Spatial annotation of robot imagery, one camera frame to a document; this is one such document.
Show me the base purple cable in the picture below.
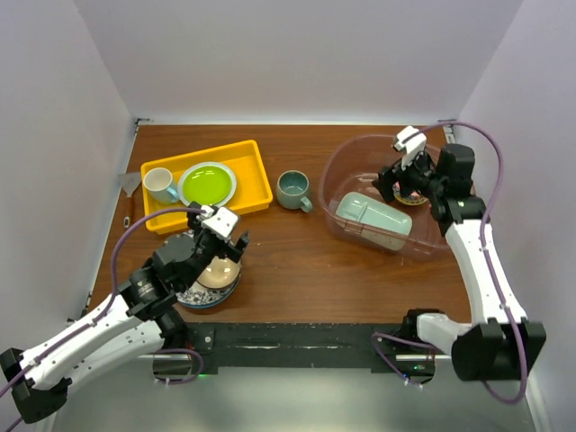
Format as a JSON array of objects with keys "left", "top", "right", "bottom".
[
  {"left": 369, "top": 330, "right": 434, "bottom": 388},
  {"left": 152, "top": 347, "right": 206, "bottom": 386}
]

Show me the brown floral cream-inside bowl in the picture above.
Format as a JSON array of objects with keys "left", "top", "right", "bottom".
[{"left": 196, "top": 257, "right": 241, "bottom": 290}]

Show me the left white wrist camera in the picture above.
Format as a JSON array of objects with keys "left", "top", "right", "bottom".
[{"left": 202, "top": 206, "right": 239, "bottom": 240}]

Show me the light-teal divided rectangular dish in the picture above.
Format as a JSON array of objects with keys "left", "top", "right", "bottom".
[{"left": 336, "top": 192, "right": 412, "bottom": 251}]

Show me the light-blue scalloped plate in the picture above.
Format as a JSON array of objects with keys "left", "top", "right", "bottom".
[{"left": 178, "top": 162, "right": 237, "bottom": 206}]

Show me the yellow plastic tray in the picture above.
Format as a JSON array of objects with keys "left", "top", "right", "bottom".
[{"left": 140, "top": 139, "right": 273, "bottom": 235}]

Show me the teal speckled ceramic mug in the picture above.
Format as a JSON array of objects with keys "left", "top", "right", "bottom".
[{"left": 275, "top": 170, "right": 313, "bottom": 212}]

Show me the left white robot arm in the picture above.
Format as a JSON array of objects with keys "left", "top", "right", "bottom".
[{"left": 1, "top": 202, "right": 249, "bottom": 424}]

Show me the metal scraper wooden handle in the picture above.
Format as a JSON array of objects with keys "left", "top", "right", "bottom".
[{"left": 118, "top": 172, "right": 141, "bottom": 230}]

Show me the clear pink plastic bin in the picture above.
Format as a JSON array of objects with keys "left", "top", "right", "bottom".
[{"left": 318, "top": 134, "right": 451, "bottom": 260}]

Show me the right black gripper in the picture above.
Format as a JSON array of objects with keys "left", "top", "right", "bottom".
[{"left": 372, "top": 148, "right": 445, "bottom": 205}]

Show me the green plate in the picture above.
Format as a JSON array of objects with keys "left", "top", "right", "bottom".
[{"left": 182, "top": 166, "right": 231, "bottom": 205}]

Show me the white light-blue mug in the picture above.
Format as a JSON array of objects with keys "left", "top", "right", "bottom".
[{"left": 142, "top": 167, "right": 179, "bottom": 205}]

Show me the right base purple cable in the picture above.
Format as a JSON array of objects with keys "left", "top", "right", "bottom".
[{"left": 369, "top": 330, "right": 434, "bottom": 388}]

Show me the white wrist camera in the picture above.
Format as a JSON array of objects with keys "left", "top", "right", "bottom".
[
  {"left": 392, "top": 126, "right": 427, "bottom": 170},
  {"left": 202, "top": 206, "right": 239, "bottom": 240}
]

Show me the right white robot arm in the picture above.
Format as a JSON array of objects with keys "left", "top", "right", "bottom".
[{"left": 373, "top": 143, "right": 546, "bottom": 382}]

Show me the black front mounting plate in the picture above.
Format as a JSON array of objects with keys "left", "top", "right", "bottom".
[{"left": 163, "top": 322, "right": 408, "bottom": 374}]

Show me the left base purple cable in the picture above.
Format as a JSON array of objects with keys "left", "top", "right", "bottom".
[{"left": 152, "top": 347, "right": 206, "bottom": 386}]

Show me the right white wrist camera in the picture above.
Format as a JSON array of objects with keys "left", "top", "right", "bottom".
[{"left": 392, "top": 126, "right": 427, "bottom": 170}]

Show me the blue floral plate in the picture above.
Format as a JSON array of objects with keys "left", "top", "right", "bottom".
[{"left": 175, "top": 281, "right": 241, "bottom": 306}]

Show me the red patterned black-rimmed bowl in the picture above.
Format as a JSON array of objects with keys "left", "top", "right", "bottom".
[{"left": 392, "top": 182, "right": 428, "bottom": 206}]

